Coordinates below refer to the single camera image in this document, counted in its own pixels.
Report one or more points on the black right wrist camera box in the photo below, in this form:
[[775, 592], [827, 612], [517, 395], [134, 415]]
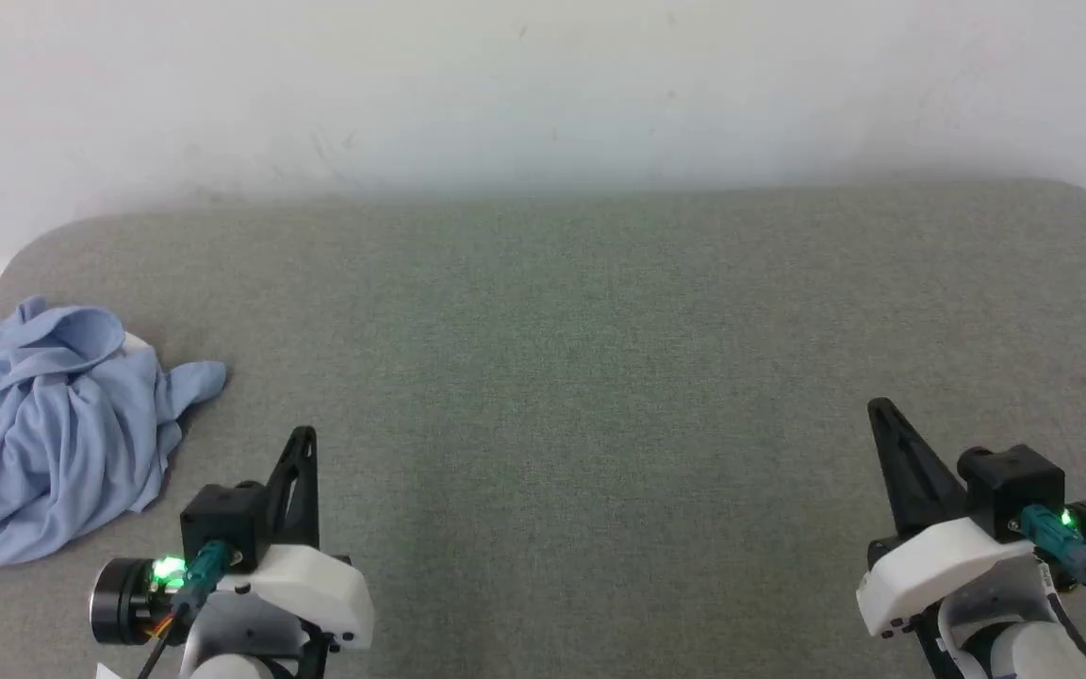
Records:
[[1014, 490]]

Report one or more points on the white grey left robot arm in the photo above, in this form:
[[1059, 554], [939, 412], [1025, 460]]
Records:
[[241, 668]]

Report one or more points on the grey-green sofa cushion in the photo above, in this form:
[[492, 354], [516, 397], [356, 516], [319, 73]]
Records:
[[600, 377]]

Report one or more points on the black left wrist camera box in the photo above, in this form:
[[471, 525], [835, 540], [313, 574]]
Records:
[[222, 519]]

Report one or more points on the light blue garment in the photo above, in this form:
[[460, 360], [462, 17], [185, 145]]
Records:
[[43, 443]]

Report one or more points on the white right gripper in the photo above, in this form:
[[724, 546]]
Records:
[[939, 566]]

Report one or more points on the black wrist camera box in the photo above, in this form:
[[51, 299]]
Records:
[[1014, 490], [222, 519]]

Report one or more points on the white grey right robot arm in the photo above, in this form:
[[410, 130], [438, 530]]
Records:
[[1005, 641]]

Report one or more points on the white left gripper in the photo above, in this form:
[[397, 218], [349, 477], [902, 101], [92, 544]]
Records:
[[312, 589]]

